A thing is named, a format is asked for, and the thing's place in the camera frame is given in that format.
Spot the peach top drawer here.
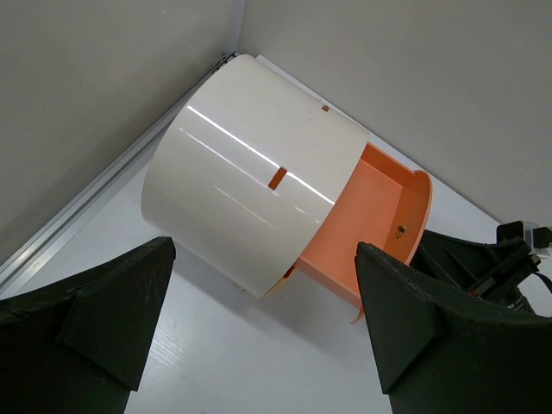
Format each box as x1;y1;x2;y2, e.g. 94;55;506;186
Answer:
294;144;432;318

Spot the aluminium rail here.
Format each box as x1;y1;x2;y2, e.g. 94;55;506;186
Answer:
1;51;239;298

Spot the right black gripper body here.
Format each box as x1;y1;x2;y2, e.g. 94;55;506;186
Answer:
411;230;518;298

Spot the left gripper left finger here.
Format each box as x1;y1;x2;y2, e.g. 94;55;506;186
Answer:
1;237;175;413

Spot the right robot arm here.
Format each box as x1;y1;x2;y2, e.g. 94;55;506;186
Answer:
411;221;551;313

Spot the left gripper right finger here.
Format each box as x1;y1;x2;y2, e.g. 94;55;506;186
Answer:
354;242;551;413

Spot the white cylindrical drawer cabinet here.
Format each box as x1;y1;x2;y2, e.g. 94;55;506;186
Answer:
141;54;368;298

